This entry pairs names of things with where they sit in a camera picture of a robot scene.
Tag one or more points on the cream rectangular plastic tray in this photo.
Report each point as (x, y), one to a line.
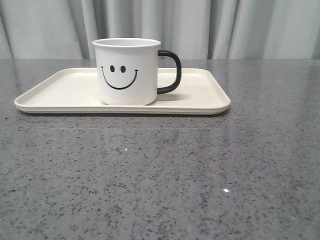
(75, 91)

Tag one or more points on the pale grey pleated curtain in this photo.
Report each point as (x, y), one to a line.
(193, 29)

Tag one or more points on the white smiley mug black handle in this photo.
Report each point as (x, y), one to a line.
(127, 70)

